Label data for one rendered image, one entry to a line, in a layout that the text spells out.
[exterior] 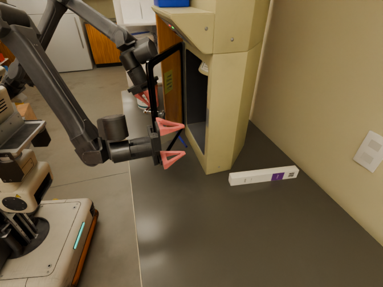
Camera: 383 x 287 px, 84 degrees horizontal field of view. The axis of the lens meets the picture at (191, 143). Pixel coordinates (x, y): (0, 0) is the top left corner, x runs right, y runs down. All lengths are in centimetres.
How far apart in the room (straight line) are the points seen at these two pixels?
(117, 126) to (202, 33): 32
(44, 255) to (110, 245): 44
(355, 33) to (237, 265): 76
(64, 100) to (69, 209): 127
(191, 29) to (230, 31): 11
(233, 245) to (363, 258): 36
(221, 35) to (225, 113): 25
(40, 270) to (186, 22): 147
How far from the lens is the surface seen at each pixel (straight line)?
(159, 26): 97
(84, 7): 104
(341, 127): 89
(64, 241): 166
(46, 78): 65
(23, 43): 67
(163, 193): 82
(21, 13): 74
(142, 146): 58
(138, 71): 79
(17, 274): 169
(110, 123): 57
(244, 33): 68
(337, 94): 89
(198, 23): 62
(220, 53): 66
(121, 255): 181
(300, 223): 82
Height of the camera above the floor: 156
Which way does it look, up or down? 36 degrees down
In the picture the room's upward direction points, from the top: straight up
